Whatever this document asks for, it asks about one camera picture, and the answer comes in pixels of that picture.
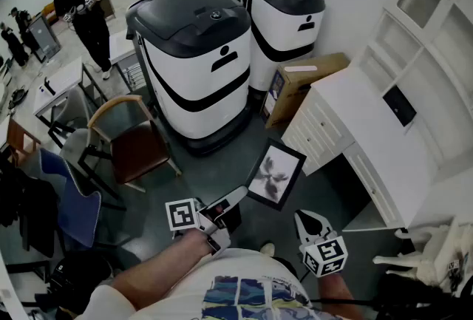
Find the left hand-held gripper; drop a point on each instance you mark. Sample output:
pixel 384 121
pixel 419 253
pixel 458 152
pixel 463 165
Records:
pixel 183 217

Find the grey chair with black legs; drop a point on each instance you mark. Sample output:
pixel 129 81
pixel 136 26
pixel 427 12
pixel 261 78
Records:
pixel 75 108

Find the black bag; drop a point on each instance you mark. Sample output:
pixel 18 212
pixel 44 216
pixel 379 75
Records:
pixel 74 274

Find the person's white printed shirt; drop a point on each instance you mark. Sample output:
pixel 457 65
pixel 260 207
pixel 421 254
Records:
pixel 229 274

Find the wooden chair with brown seat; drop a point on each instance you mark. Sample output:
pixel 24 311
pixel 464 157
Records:
pixel 136 152

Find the white and black mobile robot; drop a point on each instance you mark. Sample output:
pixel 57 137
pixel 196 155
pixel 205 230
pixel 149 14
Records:
pixel 199 63
pixel 284 15

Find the black storage box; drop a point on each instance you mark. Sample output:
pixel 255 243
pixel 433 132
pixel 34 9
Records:
pixel 400 106

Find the blue chair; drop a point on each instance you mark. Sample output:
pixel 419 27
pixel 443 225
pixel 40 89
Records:
pixel 79 211

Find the dark clothes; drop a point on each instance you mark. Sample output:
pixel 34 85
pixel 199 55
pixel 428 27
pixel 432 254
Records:
pixel 33 207

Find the black framed flower picture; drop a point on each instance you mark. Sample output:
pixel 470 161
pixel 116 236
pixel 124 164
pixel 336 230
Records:
pixel 275 172

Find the white desk with hutch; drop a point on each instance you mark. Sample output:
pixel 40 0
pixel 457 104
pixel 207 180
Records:
pixel 369 119

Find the black display panel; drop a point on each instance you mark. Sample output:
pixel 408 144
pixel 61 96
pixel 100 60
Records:
pixel 44 37

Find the small black stand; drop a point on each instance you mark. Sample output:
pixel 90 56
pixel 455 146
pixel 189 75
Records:
pixel 49 86

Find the black body-worn rig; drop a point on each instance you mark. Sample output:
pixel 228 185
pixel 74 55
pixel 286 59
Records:
pixel 406 296

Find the brown wooden table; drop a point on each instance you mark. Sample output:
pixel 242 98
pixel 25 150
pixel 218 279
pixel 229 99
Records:
pixel 20 135

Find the person's right forearm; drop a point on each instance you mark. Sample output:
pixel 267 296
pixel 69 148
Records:
pixel 336 292

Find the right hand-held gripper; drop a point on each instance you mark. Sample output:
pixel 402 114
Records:
pixel 327 255

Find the white plastic strip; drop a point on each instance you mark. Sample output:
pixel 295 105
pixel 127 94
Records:
pixel 300 68

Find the person's left forearm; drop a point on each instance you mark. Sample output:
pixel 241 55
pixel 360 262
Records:
pixel 162 267

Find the brown cardboard box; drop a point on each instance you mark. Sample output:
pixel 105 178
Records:
pixel 306 89

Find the person's light shoe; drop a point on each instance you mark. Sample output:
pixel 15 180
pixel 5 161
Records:
pixel 267 249

